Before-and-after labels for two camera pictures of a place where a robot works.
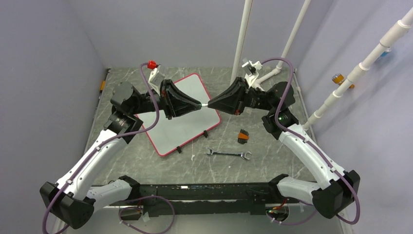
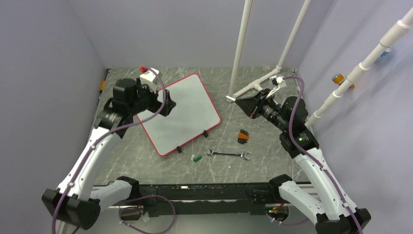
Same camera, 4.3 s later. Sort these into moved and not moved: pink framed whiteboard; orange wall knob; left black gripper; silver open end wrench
Moved: left black gripper
Not moved: silver open end wrench; pink framed whiteboard; orange wall knob
